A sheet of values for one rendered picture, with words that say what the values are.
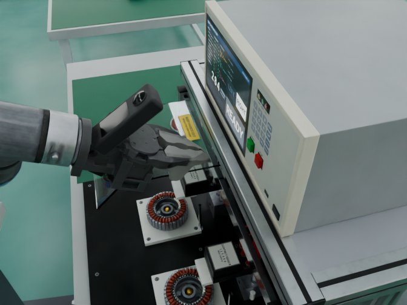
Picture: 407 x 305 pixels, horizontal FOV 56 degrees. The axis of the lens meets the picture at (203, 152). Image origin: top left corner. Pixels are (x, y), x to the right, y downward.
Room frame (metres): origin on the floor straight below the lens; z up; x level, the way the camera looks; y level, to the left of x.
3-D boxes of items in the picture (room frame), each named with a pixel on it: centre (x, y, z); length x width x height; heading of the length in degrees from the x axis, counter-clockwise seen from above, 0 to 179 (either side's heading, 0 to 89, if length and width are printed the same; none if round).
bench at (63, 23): (2.87, 0.51, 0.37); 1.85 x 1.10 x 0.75; 16
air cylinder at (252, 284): (0.45, -0.11, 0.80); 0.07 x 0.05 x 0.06; 16
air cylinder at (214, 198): (0.69, -0.04, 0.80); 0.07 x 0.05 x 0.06; 16
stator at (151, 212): (0.65, 0.10, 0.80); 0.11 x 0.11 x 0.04
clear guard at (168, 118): (0.65, 0.09, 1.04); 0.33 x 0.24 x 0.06; 106
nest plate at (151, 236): (0.65, 0.10, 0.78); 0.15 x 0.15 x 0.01; 16
